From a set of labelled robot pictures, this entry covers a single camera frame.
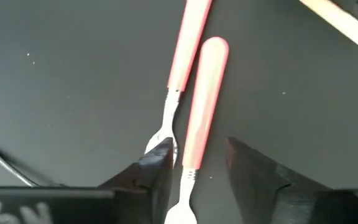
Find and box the pink-handled silver fork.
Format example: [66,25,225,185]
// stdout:
[163,36,231,224]
[144,0,214,164]

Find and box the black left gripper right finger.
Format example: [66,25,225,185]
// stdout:
[225,136,333,224]

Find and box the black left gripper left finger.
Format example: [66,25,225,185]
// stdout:
[96,136,175,224]

